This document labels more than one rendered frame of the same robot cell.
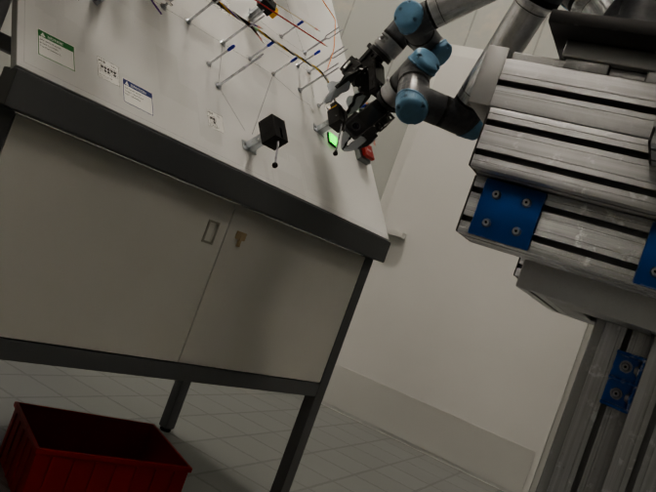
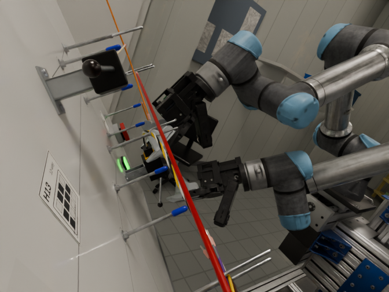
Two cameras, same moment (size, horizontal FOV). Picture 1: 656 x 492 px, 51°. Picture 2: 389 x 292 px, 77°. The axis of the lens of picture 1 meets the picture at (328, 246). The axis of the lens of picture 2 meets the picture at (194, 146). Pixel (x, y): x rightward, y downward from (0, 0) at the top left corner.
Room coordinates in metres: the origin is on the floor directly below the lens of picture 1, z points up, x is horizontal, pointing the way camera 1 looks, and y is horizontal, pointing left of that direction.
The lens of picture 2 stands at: (1.66, 0.58, 1.40)
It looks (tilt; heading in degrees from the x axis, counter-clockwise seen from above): 18 degrees down; 289
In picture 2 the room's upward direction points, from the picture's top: 25 degrees clockwise
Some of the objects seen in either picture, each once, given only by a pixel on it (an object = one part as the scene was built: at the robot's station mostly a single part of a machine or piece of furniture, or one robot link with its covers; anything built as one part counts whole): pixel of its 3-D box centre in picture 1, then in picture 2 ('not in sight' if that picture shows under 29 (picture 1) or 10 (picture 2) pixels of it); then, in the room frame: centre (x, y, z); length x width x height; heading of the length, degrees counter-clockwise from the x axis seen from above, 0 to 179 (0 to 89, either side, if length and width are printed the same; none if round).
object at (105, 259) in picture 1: (106, 255); not in sight; (1.40, 0.42, 0.60); 0.55 x 0.02 x 0.39; 140
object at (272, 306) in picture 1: (281, 303); not in sight; (1.82, 0.06, 0.60); 0.55 x 0.03 x 0.39; 140
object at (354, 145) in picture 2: not in sight; (364, 154); (1.39, -0.56, 1.33); 0.13 x 0.12 x 0.14; 150
